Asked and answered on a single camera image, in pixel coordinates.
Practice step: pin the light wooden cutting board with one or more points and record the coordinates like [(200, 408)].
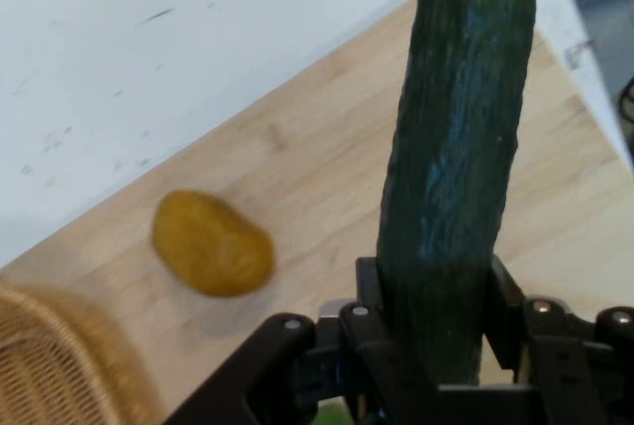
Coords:
[(322, 157)]

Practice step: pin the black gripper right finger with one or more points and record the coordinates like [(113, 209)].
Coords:
[(569, 365)]

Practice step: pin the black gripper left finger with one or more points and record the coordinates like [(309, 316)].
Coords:
[(297, 375)]

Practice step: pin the woven wicker basket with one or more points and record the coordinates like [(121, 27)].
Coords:
[(54, 360)]

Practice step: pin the yellow potato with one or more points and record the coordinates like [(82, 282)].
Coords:
[(213, 244)]

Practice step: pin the long dark green cucumber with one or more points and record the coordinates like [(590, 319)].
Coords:
[(455, 147)]

